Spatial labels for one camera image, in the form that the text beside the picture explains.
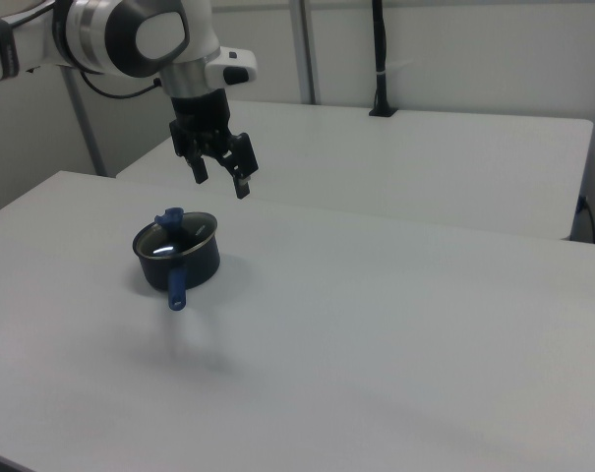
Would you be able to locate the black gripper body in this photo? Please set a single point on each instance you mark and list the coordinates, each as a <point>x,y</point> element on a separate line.
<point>201,115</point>

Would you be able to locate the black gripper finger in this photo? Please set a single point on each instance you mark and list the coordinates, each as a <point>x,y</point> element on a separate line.
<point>243,157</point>
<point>199,172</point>

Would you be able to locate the glass lid with blue knob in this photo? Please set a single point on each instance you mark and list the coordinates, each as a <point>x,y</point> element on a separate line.
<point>179,241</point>

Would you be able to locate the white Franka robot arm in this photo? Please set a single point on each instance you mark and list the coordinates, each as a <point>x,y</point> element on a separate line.
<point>115,34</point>

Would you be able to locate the white background table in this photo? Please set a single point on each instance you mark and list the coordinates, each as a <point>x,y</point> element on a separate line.
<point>400,162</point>

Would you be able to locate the black clamped pole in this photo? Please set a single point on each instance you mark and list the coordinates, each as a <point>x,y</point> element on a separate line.
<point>381,59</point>

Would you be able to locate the grey slim partition post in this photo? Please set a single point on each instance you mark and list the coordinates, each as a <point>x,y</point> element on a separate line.
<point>88,133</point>

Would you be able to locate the grey wide partition post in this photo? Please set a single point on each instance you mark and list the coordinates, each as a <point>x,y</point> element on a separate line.
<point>306,49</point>

